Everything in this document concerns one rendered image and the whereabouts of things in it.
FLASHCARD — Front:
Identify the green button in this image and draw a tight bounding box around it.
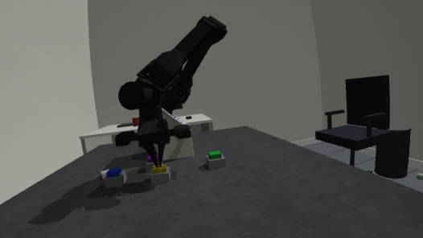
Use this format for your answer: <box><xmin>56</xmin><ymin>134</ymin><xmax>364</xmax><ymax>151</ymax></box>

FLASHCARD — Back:
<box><xmin>206</xmin><ymin>151</ymin><xmax>226</xmax><ymax>170</ymax></box>

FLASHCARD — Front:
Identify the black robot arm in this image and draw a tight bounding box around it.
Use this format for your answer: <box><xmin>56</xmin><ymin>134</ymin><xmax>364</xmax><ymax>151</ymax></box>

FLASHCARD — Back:
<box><xmin>118</xmin><ymin>16</ymin><xmax>228</xmax><ymax>147</ymax></box>

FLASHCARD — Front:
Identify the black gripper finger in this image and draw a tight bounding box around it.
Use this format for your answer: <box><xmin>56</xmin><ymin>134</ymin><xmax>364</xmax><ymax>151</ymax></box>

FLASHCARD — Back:
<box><xmin>144</xmin><ymin>144</ymin><xmax>158</xmax><ymax>168</ymax></box>
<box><xmin>158</xmin><ymin>139</ymin><xmax>170</xmax><ymax>167</ymax></box>

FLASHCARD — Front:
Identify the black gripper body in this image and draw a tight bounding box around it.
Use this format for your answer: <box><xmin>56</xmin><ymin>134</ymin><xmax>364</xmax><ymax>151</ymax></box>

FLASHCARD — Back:
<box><xmin>115</xmin><ymin>106</ymin><xmax>191</xmax><ymax>146</ymax></box>

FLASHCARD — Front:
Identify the yellow button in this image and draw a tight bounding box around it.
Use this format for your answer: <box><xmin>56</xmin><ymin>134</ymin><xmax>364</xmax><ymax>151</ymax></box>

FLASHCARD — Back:
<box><xmin>150</xmin><ymin>164</ymin><xmax>171</xmax><ymax>184</ymax></box>

